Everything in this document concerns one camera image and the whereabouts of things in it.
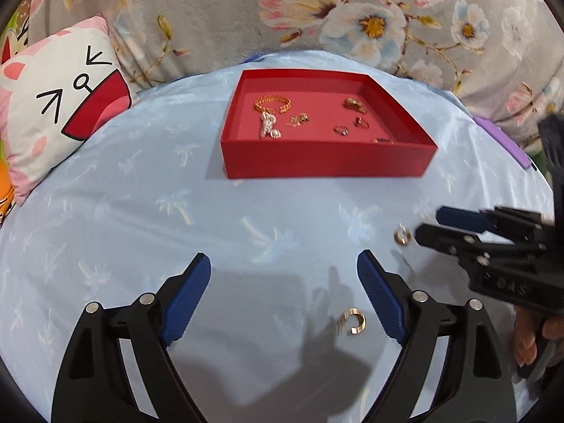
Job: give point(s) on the light blue palm-print sheet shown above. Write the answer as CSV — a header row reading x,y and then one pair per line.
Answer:
x,y
132,229

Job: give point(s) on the gold ear cuff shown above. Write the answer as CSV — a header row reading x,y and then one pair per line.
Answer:
x,y
360,324

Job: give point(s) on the colourful cartoon blanket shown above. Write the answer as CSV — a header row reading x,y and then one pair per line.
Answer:
x,y
4,185

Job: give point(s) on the gold bangle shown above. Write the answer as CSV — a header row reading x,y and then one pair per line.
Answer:
x,y
264,102

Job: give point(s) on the purple flat object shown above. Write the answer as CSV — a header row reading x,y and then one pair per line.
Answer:
x,y
506,143

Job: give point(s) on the red cardboard box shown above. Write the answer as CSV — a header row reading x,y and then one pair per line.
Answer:
x,y
321,158

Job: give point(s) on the gold wristwatch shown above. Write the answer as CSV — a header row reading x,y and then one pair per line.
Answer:
x,y
354,105

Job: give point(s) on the cat face pillow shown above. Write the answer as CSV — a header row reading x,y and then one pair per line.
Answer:
x,y
53,110

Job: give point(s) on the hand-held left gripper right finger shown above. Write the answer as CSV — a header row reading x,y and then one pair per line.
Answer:
x,y
379,293

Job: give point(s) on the person's right hand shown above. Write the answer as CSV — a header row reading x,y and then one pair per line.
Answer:
x,y
526,339

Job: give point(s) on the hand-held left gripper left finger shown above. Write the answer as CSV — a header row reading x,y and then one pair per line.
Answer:
x,y
187,297

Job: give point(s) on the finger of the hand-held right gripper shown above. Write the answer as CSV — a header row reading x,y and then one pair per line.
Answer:
x,y
440,235
458,219

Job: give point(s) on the grey floral blanket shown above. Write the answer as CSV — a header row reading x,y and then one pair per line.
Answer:
x,y
220,17

